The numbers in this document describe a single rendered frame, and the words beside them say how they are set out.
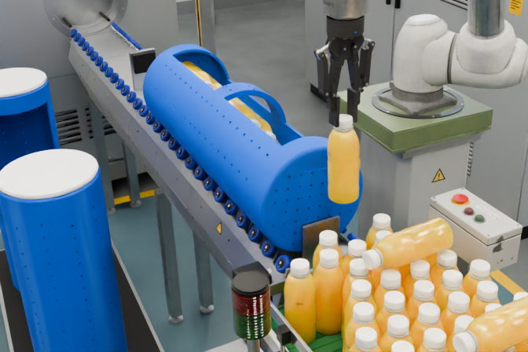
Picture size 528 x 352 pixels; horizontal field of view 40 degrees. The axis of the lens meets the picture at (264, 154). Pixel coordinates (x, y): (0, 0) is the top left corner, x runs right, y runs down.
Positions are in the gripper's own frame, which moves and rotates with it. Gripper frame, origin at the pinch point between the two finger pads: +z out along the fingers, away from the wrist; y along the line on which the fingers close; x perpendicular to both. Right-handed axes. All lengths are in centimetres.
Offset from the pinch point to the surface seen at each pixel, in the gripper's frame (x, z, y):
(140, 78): -140, 42, 2
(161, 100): -80, 25, 14
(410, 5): -178, 47, -157
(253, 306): 33, 14, 38
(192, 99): -62, 19, 11
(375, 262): 21.8, 23.9, 6.0
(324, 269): 11.3, 30.4, 11.2
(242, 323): 32, 17, 40
